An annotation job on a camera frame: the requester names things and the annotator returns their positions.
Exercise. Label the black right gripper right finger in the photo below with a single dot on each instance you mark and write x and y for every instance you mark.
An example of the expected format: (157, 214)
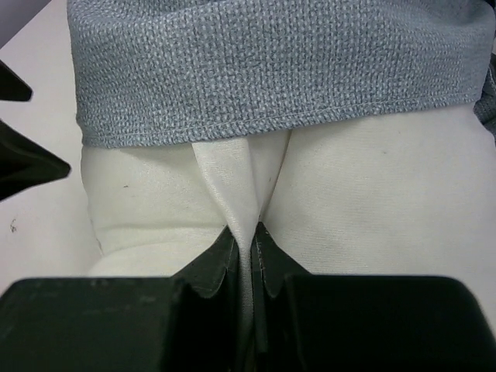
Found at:
(310, 322)

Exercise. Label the white pillow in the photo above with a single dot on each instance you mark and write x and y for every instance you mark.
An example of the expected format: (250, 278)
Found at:
(394, 194)

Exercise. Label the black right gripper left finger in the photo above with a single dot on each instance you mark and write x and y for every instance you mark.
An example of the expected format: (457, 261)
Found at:
(186, 322)

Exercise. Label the blue-grey pillowcase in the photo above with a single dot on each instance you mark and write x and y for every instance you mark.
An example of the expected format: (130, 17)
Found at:
(157, 73)

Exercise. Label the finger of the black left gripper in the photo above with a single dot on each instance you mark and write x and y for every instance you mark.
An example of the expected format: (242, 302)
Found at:
(25, 164)
(12, 87)

